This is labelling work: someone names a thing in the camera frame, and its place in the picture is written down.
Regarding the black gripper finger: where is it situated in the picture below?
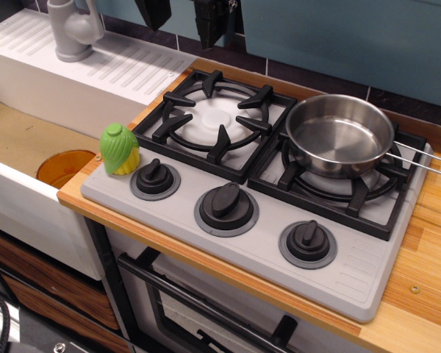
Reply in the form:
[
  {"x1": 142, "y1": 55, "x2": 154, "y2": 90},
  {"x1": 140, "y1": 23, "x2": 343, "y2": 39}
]
[
  {"x1": 193, "y1": 0, "x2": 228, "y2": 50},
  {"x1": 135, "y1": 0, "x2": 172, "y2": 31}
]

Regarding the green yellow toy corncob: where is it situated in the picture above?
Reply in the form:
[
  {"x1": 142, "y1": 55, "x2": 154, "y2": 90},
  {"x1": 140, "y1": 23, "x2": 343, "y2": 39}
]
[{"x1": 100, "y1": 123, "x2": 140, "y2": 175}]

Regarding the stainless steel pan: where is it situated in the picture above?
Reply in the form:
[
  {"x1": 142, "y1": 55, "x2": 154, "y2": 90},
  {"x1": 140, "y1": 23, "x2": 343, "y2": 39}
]
[{"x1": 284, "y1": 94, "x2": 441, "y2": 179}]

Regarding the black left stove knob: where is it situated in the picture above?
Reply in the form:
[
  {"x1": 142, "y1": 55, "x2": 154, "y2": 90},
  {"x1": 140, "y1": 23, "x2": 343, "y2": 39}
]
[{"x1": 130, "y1": 158, "x2": 181, "y2": 202}]

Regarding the black stove knob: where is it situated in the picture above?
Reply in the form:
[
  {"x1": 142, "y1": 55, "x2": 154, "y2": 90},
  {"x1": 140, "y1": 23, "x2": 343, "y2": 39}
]
[
  {"x1": 279, "y1": 220, "x2": 337, "y2": 270},
  {"x1": 130, "y1": 158, "x2": 181, "y2": 202},
  {"x1": 194, "y1": 182, "x2": 259, "y2": 238}
]

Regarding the black middle stove knob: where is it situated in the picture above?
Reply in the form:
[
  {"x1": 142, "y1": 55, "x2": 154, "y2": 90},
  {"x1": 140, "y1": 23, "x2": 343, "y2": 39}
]
[{"x1": 194, "y1": 182, "x2": 259, "y2": 238}]

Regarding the grey toy stove top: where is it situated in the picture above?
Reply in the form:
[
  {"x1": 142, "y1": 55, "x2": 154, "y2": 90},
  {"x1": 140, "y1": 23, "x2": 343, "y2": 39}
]
[{"x1": 81, "y1": 71, "x2": 432, "y2": 322}]

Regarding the black right stove knob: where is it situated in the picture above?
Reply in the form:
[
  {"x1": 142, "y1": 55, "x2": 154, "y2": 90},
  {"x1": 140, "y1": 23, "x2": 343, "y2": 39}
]
[{"x1": 279, "y1": 220, "x2": 337, "y2": 270}]

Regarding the grey toy faucet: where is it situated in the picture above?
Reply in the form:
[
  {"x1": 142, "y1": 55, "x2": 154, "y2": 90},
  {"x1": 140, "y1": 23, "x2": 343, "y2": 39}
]
[{"x1": 47, "y1": 0, "x2": 104, "y2": 63}]

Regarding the white left burner disc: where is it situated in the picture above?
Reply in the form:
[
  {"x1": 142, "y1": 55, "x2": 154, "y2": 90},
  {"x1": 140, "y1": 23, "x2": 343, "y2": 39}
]
[{"x1": 177, "y1": 97, "x2": 262, "y2": 146}]

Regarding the black left burner grate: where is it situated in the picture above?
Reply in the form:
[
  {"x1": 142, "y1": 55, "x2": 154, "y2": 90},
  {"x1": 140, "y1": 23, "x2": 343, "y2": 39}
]
[{"x1": 133, "y1": 70, "x2": 297, "y2": 184}]

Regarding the black burner grate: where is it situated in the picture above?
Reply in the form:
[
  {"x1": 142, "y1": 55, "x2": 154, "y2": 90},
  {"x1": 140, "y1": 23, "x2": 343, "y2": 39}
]
[
  {"x1": 248, "y1": 128, "x2": 427, "y2": 240},
  {"x1": 133, "y1": 70, "x2": 297, "y2": 184}
]

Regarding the white toy sink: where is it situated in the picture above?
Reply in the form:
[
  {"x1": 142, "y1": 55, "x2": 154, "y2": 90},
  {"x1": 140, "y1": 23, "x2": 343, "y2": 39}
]
[{"x1": 0, "y1": 9, "x2": 194, "y2": 280}]

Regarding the orange sink drain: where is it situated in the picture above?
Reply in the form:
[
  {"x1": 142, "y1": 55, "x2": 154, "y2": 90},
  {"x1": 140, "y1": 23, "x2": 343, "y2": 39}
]
[{"x1": 36, "y1": 150, "x2": 96, "y2": 189}]

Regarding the black right burner grate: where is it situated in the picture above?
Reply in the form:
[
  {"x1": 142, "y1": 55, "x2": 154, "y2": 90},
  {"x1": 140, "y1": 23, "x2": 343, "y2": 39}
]
[{"x1": 248, "y1": 128, "x2": 427, "y2": 240}]

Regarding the upper wooden drawer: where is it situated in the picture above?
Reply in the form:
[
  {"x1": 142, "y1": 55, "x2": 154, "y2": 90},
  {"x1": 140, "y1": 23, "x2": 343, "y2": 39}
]
[{"x1": 0, "y1": 231, "x2": 110, "y2": 312}]

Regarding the wooden drawer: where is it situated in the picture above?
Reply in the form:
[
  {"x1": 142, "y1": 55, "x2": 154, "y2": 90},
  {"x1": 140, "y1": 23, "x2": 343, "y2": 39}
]
[
  {"x1": 3, "y1": 275, "x2": 130, "y2": 353},
  {"x1": 0, "y1": 231, "x2": 110, "y2": 312}
]

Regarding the lower wooden drawer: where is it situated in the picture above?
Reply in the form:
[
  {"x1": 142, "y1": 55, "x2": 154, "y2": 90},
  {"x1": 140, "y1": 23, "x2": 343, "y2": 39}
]
[{"x1": 3, "y1": 275, "x2": 130, "y2": 353}]

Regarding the oven door with handle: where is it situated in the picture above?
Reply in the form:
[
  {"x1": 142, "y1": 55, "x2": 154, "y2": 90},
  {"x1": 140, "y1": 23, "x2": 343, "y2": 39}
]
[{"x1": 117, "y1": 248, "x2": 361, "y2": 352}]

